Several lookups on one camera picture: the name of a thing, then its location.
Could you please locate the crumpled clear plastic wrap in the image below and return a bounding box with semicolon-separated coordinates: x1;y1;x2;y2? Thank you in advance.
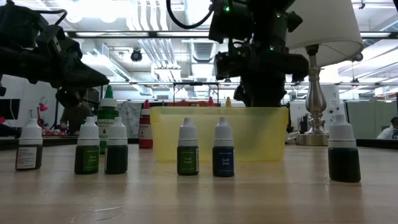
287;130;301;144

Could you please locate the small dark blue dropper bottle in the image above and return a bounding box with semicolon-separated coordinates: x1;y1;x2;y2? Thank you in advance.
212;116;236;178

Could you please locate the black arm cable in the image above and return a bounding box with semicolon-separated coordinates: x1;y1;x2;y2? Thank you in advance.
30;8;68;26
166;0;215;31

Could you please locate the black overhead crossbar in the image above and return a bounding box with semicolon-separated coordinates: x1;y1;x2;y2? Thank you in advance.
63;30;398;39

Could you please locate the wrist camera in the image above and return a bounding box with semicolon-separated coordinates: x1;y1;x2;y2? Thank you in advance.
33;23;65;54
213;50;241;81

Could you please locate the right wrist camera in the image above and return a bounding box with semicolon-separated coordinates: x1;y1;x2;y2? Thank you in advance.
213;50;241;81

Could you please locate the black background frame stand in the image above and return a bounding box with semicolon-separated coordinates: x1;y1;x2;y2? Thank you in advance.
172;81;220;106

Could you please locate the red background bin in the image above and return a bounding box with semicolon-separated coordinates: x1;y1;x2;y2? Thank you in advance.
172;100;208;108

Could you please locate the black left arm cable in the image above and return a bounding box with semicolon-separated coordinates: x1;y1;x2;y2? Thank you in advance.
30;8;68;26

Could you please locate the small bright green dropper bottle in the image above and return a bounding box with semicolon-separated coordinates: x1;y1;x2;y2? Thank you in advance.
177;117;200;177

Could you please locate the person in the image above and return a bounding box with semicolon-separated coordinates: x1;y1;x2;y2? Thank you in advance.
60;102;93;137
376;116;398;141

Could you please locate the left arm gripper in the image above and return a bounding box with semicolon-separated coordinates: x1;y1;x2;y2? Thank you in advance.
29;35;110;107

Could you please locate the small dropper bottle green label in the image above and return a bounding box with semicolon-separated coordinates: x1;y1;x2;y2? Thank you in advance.
73;116;101;175

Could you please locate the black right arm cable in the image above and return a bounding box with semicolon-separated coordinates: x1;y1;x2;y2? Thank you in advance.
166;0;215;31

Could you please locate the dark red squeeze bottle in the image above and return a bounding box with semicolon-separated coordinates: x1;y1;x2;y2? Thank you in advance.
139;99;154;149

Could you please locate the silver lamp white shade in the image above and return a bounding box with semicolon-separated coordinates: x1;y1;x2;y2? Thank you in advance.
284;0;364;146

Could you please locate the white marbled board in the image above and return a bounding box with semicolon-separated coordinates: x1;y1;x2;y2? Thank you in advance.
117;101;142;139

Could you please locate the small dropper bottle white label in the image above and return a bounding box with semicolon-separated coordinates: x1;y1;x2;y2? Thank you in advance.
14;118;44;171

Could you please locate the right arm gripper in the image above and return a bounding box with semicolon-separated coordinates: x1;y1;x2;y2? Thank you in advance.
233;43;310;108

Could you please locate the green partition panel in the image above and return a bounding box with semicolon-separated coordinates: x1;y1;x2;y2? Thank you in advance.
346;101;398;141

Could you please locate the green squeeze bottle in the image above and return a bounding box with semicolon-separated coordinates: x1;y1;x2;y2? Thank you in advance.
95;85;120;156

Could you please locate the yellow translucent plastic bin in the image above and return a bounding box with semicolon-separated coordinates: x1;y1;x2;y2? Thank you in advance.
150;106;289;162

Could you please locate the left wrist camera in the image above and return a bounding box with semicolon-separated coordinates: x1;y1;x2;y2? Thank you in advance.
33;23;65;54

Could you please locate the dark wall monitor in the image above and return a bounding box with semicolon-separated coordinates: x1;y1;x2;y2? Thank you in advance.
0;98;21;121

